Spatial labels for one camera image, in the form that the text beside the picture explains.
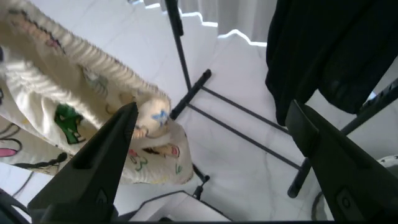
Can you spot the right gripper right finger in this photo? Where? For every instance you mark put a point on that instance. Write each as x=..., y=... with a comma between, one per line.
x=357, y=183

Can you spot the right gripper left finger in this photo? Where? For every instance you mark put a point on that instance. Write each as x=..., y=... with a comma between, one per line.
x=87, y=186

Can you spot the cream printed garment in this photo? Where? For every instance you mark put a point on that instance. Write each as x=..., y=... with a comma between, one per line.
x=46, y=93

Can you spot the black T-shirt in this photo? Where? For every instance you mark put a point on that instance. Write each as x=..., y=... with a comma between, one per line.
x=326, y=46

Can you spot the black clothes rack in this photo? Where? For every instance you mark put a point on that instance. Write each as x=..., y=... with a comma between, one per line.
x=177, y=28

